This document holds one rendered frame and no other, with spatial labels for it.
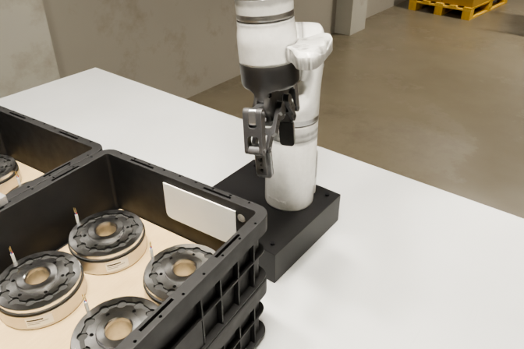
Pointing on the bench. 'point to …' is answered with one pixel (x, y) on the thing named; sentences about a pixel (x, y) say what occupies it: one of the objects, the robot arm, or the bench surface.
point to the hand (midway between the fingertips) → (277, 156)
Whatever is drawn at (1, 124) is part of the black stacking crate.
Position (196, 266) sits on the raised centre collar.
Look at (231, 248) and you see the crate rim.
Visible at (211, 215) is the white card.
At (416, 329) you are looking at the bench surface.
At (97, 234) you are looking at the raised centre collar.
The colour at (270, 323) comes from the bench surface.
